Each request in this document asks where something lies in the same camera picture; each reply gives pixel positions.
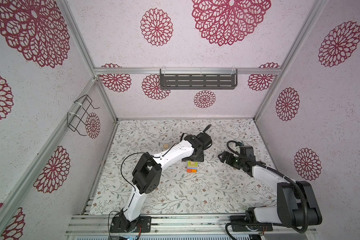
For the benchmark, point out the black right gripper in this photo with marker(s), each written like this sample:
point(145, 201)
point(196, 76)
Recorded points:
point(225, 154)

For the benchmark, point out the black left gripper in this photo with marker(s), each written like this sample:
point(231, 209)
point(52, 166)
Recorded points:
point(200, 157)

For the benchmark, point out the lime green block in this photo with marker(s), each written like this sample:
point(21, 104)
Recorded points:
point(192, 167)

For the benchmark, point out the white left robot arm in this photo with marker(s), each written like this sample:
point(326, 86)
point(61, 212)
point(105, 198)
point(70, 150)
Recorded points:
point(148, 171)

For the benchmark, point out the grey slotted wall shelf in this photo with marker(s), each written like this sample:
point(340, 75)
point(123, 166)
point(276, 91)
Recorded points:
point(198, 81)

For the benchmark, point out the black wire wall basket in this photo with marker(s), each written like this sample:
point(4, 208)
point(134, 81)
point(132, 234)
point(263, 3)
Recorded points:
point(84, 121)

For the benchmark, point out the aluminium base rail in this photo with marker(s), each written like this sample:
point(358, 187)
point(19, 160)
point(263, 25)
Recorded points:
point(177, 227)

